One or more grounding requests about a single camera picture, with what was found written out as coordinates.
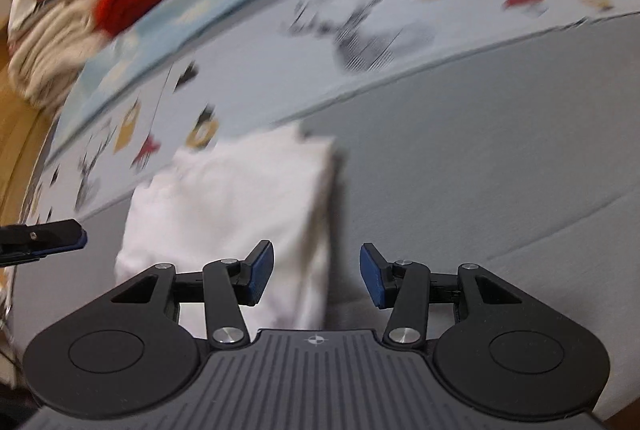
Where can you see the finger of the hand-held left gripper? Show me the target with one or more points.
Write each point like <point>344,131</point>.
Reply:
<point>50,234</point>

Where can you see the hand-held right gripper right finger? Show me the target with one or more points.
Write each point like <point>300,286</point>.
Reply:
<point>372,277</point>

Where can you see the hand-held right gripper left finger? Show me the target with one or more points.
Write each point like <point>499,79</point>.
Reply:
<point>262,272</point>

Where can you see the white t-shirt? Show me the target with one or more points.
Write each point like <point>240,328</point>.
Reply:
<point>225,210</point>

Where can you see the cream folded quilt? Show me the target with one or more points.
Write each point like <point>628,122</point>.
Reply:
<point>50,55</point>

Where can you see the light blue patterned sheet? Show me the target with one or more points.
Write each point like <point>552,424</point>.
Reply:
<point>130,60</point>

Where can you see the deer print bedsheet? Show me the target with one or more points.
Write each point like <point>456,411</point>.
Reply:
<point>450,35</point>

